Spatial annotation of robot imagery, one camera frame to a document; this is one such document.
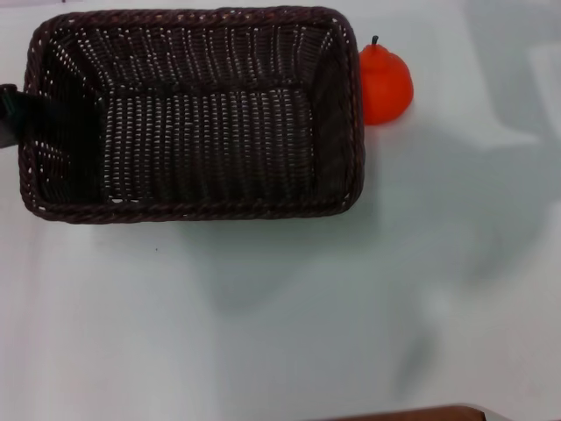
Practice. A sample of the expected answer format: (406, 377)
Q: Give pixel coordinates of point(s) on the brown wooden board edge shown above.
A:
(421, 414)

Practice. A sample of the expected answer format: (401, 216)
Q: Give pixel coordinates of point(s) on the orange plastic pear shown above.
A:
(385, 87)

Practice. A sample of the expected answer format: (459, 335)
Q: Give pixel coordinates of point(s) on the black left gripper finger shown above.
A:
(9, 112)
(74, 116)

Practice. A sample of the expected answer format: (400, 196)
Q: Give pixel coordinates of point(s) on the dark brown wicker basket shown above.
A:
(210, 131)

